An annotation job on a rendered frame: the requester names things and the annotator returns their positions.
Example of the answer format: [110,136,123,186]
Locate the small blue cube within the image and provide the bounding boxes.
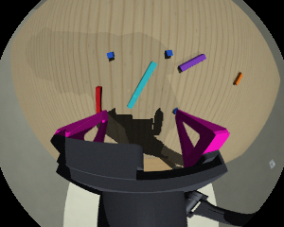
[165,50,173,56]
[107,52,115,59]

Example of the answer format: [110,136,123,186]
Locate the orange rod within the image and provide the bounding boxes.
[234,72,243,85]

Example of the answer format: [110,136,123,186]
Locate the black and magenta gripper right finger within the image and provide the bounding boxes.
[175,110,229,167]

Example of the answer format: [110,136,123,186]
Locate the purple rod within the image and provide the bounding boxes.
[179,54,206,72]

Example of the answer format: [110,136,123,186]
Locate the red rod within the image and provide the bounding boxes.
[96,86,102,113]

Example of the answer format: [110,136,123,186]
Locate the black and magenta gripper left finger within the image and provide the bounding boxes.
[55,110,108,143]

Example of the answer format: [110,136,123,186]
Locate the turquoise rod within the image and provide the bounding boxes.
[127,61,157,109]

